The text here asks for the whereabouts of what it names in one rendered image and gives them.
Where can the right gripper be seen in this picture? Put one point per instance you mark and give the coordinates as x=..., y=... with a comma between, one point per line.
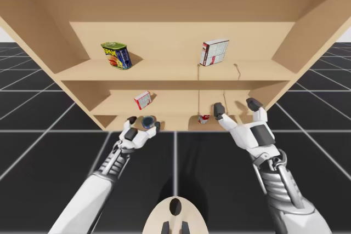
x=253, y=134

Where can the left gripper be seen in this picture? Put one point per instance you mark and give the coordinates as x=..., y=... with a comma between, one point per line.
x=133, y=139

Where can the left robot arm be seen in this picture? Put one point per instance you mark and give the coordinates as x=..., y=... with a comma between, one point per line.
x=90, y=187

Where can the blue flat can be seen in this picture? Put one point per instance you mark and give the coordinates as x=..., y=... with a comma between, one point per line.
x=148, y=122

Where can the red and white can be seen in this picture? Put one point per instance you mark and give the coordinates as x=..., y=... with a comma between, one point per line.
x=203, y=119

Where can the green and blue rectangular can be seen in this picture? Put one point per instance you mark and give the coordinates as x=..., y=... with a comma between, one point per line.
x=118, y=56

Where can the small red and white carton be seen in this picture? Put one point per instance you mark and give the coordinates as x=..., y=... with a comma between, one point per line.
x=142, y=100

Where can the tan robot part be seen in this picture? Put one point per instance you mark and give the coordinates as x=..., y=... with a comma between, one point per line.
x=175, y=216

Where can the pale wooden shelf unit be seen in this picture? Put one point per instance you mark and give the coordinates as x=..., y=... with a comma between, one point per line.
x=175, y=12

